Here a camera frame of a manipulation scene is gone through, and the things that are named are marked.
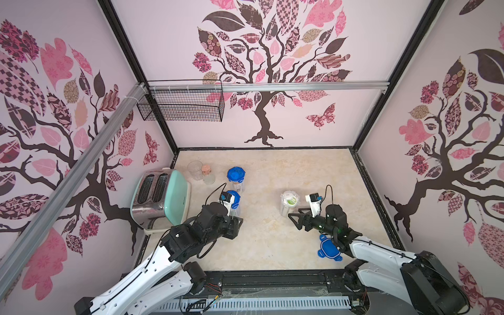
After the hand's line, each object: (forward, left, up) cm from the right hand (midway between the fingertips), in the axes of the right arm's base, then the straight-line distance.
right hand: (293, 211), depth 83 cm
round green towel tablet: (+3, +1, +4) cm, 5 cm away
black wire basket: (+49, +50, +25) cm, 74 cm away
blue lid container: (+17, +25, +4) cm, 31 cm away
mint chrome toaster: (+4, +56, +8) cm, 57 cm away
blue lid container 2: (+1, +25, +3) cm, 25 cm away
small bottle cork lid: (+24, +41, +1) cm, 48 cm away
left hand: (-9, +24, +9) cm, 27 cm away
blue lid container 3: (+3, +3, -2) cm, 4 cm away
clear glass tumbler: (+29, +49, -5) cm, 57 cm away
